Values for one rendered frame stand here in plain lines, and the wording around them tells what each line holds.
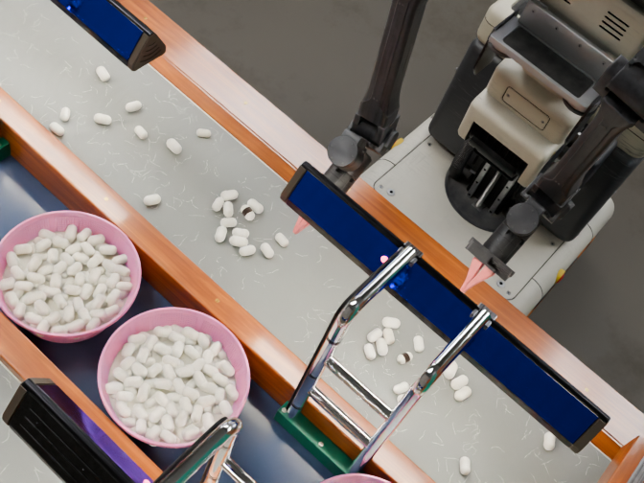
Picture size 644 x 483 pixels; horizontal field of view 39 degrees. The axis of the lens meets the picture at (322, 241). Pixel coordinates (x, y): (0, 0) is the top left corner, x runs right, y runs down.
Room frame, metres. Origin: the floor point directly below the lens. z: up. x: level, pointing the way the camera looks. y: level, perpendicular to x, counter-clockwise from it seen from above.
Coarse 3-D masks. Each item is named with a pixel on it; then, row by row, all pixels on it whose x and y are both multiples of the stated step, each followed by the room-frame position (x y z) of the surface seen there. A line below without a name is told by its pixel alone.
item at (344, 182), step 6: (330, 168) 1.12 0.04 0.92; (336, 168) 1.11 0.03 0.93; (324, 174) 1.10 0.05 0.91; (330, 174) 1.10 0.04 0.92; (336, 174) 1.10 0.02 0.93; (342, 174) 1.10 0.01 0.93; (336, 180) 1.09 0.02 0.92; (342, 180) 1.10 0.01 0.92; (348, 180) 1.10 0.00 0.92; (354, 180) 1.11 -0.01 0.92; (342, 186) 1.09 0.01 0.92; (348, 186) 1.10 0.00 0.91
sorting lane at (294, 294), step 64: (0, 0) 1.33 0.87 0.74; (0, 64) 1.17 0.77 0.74; (64, 64) 1.24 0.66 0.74; (64, 128) 1.08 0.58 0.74; (128, 128) 1.15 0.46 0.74; (192, 128) 1.22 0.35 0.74; (128, 192) 1.00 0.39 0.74; (192, 192) 1.06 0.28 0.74; (256, 192) 1.13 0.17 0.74; (192, 256) 0.92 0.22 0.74; (256, 256) 0.98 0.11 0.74; (320, 256) 1.05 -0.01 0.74; (320, 320) 0.91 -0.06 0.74; (384, 384) 0.83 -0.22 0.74; (448, 384) 0.89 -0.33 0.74; (448, 448) 0.76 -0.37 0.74; (512, 448) 0.82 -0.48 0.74
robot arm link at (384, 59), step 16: (400, 0) 1.21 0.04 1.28; (416, 0) 1.20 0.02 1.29; (400, 16) 1.20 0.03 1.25; (416, 16) 1.21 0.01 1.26; (384, 32) 1.21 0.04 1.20; (400, 32) 1.20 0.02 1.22; (416, 32) 1.23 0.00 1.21; (384, 48) 1.20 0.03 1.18; (400, 48) 1.19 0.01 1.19; (384, 64) 1.19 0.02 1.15; (400, 64) 1.20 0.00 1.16; (384, 80) 1.19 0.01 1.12; (400, 80) 1.21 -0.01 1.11; (368, 96) 1.19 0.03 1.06; (384, 96) 1.19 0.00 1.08; (368, 112) 1.18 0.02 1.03; (384, 112) 1.18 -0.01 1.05; (352, 128) 1.19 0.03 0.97; (368, 128) 1.18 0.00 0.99; (384, 128) 1.17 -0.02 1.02
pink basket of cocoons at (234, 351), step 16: (128, 320) 0.73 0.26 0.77; (144, 320) 0.75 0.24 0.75; (160, 320) 0.77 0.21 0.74; (176, 320) 0.78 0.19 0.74; (192, 320) 0.79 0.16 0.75; (208, 320) 0.80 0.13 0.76; (112, 336) 0.69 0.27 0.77; (224, 336) 0.78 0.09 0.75; (112, 352) 0.67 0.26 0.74; (240, 352) 0.76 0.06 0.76; (240, 368) 0.74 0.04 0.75; (240, 384) 0.71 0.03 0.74; (240, 400) 0.68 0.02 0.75; (112, 416) 0.55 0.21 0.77; (128, 432) 0.54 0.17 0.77
